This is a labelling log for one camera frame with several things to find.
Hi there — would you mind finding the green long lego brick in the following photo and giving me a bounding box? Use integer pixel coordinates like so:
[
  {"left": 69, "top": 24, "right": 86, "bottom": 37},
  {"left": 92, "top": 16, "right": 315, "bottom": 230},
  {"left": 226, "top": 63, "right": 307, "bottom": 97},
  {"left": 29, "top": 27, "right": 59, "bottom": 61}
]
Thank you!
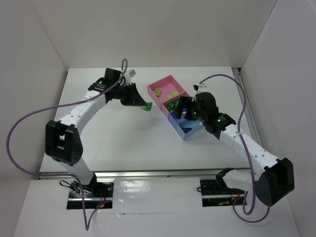
[{"left": 167, "top": 103, "right": 175, "bottom": 111}]

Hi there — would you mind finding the green and yellow lego stack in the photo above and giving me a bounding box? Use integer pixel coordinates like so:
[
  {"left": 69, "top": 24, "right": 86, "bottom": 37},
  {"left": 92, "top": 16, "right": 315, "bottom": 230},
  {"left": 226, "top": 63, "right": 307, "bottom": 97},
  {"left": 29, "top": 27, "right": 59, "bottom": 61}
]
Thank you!
[{"left": 143, "top": 102, "right": 153, "bottom": 112}]

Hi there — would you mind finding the dark blue lego plate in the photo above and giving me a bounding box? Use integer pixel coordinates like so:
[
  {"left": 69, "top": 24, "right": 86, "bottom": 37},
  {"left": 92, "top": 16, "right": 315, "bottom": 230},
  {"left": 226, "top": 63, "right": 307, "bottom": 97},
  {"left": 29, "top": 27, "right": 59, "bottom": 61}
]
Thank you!
[{"left": 181, "top": 127, "right": 192, "bottom": 133}]

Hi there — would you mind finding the yellow lego brick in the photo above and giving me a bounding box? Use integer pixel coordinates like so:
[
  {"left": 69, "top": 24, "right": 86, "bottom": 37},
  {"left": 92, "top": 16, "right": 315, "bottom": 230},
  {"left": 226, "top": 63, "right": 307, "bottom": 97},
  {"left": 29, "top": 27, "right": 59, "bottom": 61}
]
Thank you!
[{"left": 172, "top": 91, "right": 179, "bottom": 97}]

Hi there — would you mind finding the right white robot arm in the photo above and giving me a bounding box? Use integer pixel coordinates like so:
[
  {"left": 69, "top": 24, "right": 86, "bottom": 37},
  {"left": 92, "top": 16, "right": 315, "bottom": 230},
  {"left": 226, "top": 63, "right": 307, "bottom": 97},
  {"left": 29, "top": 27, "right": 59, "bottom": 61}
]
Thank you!
[{"left": 174, "top": 92, "right": 295, "bottom": 207}]

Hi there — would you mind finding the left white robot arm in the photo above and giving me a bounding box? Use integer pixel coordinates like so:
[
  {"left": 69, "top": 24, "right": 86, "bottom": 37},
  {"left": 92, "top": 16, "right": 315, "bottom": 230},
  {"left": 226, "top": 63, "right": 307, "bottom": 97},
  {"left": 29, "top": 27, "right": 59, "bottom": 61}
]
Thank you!
[{"left": 45, "top": 68, "right": 147, "bottom": 193}]

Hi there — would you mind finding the small pink container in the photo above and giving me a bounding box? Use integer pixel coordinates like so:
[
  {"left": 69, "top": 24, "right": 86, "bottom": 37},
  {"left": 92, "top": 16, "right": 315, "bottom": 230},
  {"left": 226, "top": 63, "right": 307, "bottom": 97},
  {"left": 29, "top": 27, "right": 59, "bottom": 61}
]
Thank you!
[{"left": 161, "top": 92, "right": 189, "bottom": 118}]

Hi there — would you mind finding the light blue container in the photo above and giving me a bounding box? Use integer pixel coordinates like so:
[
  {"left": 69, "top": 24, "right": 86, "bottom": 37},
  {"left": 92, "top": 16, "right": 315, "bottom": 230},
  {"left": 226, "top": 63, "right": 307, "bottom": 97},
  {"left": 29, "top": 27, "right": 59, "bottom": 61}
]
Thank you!
[{"left": 176, "top": 119, "right": 204, "bottom": 140}]

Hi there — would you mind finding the dark blue container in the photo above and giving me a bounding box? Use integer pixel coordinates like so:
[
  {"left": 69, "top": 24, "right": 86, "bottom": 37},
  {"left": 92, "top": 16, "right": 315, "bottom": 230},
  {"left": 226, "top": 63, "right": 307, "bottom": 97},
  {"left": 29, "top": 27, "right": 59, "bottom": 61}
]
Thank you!
[{"left": 168, "top": 109, "right": 186, "bottom": 129}]

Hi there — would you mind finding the large pink container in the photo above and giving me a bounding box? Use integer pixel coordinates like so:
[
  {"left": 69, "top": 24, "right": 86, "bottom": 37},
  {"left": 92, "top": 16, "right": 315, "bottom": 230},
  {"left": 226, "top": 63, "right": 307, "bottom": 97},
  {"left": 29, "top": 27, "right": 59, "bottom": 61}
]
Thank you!
[{"left": 147, "top": 75, "right": 185, "bottom": 106}]

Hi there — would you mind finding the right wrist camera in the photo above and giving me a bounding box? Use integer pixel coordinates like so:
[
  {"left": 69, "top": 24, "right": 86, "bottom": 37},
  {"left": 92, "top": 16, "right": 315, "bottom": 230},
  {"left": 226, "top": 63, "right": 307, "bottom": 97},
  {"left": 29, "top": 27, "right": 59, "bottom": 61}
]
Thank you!
[{"left": 194, "top": 83, "right": 207, "bottom": 93}]

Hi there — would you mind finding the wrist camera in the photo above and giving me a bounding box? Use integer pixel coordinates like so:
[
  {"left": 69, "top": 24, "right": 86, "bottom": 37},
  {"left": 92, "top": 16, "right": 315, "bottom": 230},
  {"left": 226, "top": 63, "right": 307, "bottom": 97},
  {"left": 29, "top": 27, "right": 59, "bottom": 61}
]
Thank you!
[
  {"left": 125, "top": 70, "right": 136, "bottom": 78},
  {"left": 194, "top": 83, "right": 207, "bottom": 93}
]

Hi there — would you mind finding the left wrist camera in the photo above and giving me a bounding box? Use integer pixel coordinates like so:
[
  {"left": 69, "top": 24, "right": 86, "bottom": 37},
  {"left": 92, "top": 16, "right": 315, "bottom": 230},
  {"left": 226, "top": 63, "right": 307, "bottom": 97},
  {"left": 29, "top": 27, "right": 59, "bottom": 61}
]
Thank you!
[{"left": 125, "top": 70, "right": 136, "bottom": 78}]

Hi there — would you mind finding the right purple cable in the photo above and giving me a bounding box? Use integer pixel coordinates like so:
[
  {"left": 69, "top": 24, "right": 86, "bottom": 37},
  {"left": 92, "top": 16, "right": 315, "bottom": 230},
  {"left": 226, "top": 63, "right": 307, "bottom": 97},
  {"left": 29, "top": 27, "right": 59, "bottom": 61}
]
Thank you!
[{"left": 197, "top": 74, "right": 270, "bottom": 223}]

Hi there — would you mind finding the purple cable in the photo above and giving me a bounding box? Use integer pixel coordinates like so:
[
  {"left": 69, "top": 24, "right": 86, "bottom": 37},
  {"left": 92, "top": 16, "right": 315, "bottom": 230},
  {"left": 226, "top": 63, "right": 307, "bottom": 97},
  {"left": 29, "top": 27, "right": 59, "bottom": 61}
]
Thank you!
[
  {"left": 197, "top": 74, "right": 270, "bottom": 223},
  {"left": 6, "top": 58, "right": 128, "bottom": 231}
]

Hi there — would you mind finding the aluminium side rail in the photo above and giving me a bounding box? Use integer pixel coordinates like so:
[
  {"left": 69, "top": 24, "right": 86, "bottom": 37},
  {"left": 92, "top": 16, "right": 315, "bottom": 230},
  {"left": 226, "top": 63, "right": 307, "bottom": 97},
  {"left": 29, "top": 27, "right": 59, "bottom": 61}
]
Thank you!
[{"left": 232, "top": 67, "right": 272, "bottom": 175}]

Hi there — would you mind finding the aluminium front rail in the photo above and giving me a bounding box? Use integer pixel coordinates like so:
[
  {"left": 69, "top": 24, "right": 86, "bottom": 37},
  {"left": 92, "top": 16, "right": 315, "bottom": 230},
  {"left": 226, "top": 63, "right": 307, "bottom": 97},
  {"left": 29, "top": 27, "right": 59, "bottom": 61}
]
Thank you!
[{"left": 39, "top": 168, "right": 257, "bottom": 179}]

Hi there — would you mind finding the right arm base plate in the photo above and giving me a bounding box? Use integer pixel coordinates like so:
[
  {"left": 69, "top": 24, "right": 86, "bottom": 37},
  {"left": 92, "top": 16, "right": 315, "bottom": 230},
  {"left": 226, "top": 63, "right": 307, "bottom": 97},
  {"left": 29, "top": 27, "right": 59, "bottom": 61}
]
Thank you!
[{"left": 196, "top": 179, "right": 244, "bottom": 207}]

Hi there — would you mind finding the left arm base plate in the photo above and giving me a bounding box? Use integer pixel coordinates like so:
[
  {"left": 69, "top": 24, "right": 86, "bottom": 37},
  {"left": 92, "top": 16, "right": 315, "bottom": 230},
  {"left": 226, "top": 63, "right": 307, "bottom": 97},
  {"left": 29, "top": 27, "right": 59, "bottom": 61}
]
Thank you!
[{"left": 66, "top": 180, "right": 114, "bottom": 210}]

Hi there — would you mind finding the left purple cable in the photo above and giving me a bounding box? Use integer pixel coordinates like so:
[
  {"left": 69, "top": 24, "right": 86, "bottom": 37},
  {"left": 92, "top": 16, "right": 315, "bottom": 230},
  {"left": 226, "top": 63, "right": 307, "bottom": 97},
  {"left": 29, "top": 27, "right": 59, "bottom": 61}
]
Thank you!
[{"left": 6, "top": 58, "right": 128, "bottom": 231}]

